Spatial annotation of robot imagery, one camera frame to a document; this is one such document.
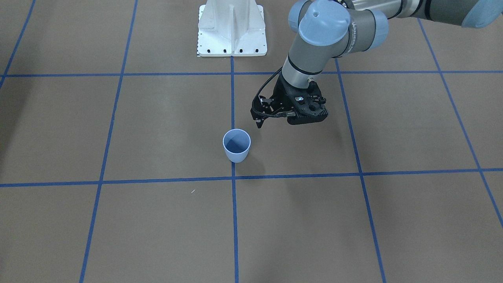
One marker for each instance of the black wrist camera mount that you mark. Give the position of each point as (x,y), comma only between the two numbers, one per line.
(308,104)

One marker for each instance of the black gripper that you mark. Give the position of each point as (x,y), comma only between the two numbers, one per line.
(281,93)

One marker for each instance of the blue plastic cup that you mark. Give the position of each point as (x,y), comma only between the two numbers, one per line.
(236,144)

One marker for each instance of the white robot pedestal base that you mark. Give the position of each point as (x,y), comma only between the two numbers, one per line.
(231,28)

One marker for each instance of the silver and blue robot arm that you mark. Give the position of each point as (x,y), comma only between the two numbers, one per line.
(330,29)

